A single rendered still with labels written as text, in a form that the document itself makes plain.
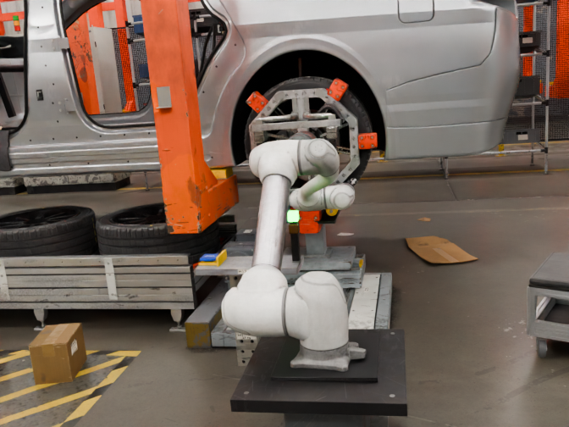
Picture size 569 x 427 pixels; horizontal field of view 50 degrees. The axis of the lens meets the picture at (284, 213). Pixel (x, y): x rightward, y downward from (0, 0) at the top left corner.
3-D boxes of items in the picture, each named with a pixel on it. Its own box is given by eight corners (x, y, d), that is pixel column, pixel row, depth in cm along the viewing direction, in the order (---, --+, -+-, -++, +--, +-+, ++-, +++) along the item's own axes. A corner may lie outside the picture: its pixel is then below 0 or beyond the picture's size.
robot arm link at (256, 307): (282, 324, 183) (212, 324, 188) (292, 345, 196) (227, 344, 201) (301, 129, 225) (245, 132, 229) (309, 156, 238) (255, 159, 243)
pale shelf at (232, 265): (304, 262, 259) (303, 255, 258) (297, 274, 243) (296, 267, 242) (207, 263, 268) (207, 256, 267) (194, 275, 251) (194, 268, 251)
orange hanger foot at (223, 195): (240, 202, 345) (234, 141, 337) (212, 224, 295) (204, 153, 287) (211, 202, 348) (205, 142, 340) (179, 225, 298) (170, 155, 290)
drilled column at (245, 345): (265, 356, 269) (257, 264, 260) (260, 367, 259) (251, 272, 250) (243, 356, 271) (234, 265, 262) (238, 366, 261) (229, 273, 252)
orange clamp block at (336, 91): (339, 101, 304) (349, 85, 301) (338, 102, 296) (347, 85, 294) (327, 93, 304) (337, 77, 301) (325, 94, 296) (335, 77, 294)
